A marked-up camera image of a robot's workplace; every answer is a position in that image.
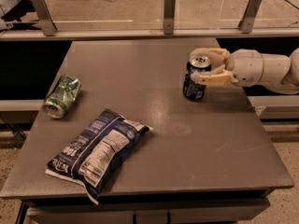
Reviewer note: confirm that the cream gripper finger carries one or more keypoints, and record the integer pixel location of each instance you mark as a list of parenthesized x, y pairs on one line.
[(217, 77), (205, 57)]

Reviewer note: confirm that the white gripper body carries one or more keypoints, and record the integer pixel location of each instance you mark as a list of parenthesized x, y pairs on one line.
[(248, 66)]

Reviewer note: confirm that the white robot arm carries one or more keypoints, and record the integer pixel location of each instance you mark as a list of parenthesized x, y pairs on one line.
[(280, 73)]

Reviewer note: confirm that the crushed green soda can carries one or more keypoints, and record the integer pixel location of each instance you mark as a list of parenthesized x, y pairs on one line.
[(62, 97)]

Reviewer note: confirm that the dark table cabinet base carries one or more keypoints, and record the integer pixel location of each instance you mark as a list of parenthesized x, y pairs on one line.
[(176, 208)]

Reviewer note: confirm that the dark blue chip bag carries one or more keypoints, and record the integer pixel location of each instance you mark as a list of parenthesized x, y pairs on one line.
[(93, 156)]

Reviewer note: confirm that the glass barrier panel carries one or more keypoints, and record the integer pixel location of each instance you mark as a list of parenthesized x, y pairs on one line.
[(149, 14)]

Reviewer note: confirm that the metal rail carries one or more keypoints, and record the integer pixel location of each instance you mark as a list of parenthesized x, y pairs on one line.
[(37, 35)]

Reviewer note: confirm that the right metal bracket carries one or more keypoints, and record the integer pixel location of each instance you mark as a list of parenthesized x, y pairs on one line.
[(246, 24)]

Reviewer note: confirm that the metal bracket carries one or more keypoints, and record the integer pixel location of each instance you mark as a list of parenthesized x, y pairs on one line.
[(47, 25), (246, 24), (169, 16)]

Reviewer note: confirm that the middle metal bracket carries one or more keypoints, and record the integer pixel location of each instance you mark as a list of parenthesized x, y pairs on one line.
[(169, 16)]

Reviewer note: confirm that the left metal bracket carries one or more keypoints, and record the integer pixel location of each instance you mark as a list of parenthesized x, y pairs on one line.
[(47, 25)]

